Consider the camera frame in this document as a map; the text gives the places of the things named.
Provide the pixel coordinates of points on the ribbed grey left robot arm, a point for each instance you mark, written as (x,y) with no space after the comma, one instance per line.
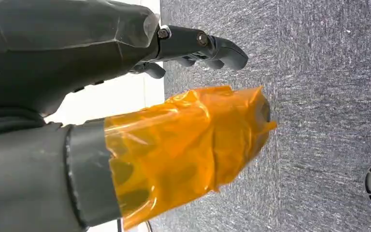
(9,123)

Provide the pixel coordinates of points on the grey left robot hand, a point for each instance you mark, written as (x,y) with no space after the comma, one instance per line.
(60,41)

